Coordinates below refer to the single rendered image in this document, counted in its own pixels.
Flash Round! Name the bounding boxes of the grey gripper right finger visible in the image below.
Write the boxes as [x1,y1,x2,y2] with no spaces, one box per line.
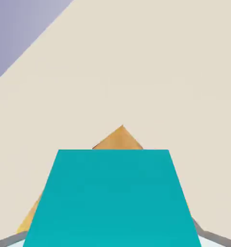
[191,216,231,247]

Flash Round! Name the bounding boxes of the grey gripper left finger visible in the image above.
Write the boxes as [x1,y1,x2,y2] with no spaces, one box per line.
[0,231,29,247]

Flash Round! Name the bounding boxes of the small teal cube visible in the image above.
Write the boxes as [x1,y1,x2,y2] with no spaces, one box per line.
[22,149,202,247]

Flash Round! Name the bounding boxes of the small orange cube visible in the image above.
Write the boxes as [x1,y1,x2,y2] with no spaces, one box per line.
[15,124,192,235]

